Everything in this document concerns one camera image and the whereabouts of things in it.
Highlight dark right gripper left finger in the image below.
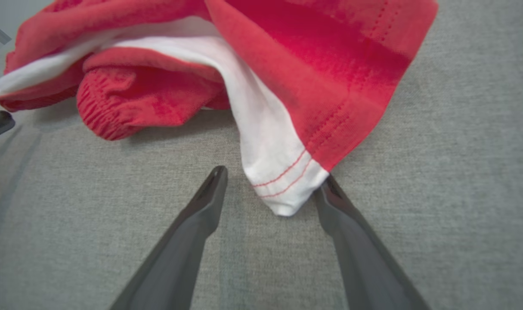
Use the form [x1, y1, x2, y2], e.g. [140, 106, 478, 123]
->
[110, 165, 229, 310]

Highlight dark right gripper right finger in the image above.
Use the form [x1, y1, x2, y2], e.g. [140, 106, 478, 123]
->
[315, 174, 430, 310]

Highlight red shorts with white stripe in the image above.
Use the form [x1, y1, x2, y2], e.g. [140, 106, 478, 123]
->
[0, 0, 439, 217]

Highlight grey fabric sofa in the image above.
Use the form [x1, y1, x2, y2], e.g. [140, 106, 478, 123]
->
[0, 0, 523, 310]

